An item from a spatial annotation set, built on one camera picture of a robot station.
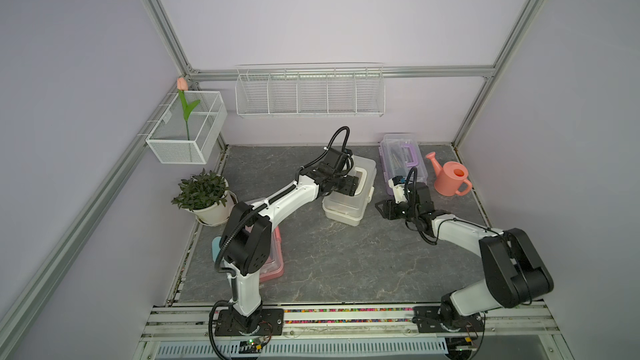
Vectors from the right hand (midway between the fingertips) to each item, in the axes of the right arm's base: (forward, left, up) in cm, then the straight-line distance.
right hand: (380, 202), depth 93 cm
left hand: (+3, +12, +8) cm, 15 cm away
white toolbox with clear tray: (-5, +13, +4) cm, 14 cm away
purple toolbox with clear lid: (+25, -11, 0) cm, 27 cm away
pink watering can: (+9, -28, +3) cm, 29 cm away
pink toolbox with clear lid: (-24, +37, +1) cm, 44 cm away
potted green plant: (-4, +60, +11) cm, 62 cm away
